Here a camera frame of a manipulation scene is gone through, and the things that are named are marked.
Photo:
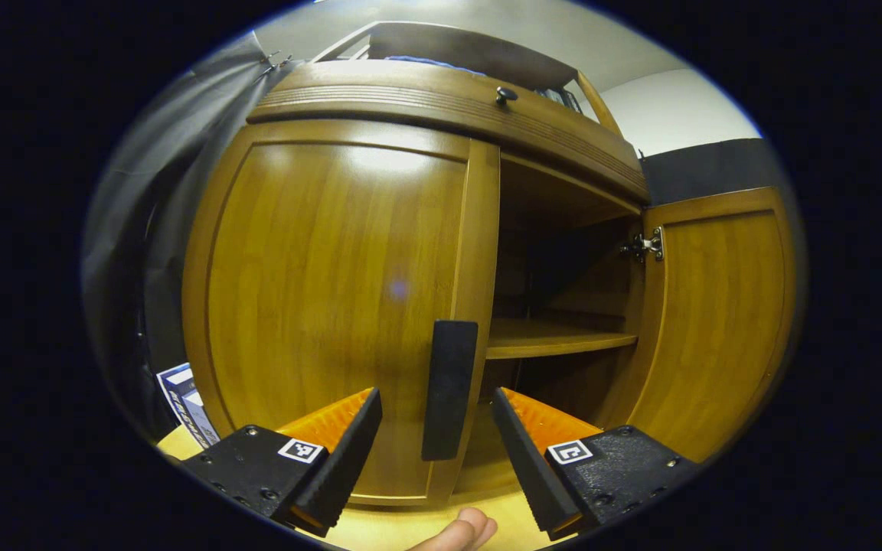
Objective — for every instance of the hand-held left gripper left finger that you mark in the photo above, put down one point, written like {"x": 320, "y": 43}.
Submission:
{"x": 349, "y": 459}

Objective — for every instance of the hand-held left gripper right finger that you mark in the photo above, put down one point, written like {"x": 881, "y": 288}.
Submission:
{"x": 529, "y": 467}

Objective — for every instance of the wooden shoe cabinet door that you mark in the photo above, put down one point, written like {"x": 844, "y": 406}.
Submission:
{"x": 318, "y": 268}
{"x": 717, "y": 321}

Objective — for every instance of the wooden double-door shoe cabinet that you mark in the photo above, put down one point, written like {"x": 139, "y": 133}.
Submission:
{"x": 449, "y": 50}

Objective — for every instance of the metal door hinge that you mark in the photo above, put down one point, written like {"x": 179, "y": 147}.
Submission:
{"x": 646, "y": 245}

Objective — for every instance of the wooden inner shelf board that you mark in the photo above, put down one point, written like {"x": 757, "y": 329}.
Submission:
{"x": 548, "y": 338}

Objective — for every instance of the black backdrop cloth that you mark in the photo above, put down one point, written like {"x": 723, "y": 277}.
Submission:
{"x": 127, "y": 214}
{"x": 709, "y": 168}

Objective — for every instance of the black round drawer knob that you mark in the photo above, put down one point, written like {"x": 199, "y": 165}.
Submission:
{"x": 506, "y": 95}

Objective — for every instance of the blue folded towel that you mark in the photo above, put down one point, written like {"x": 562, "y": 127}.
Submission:
{"x": 426, "y": 60}

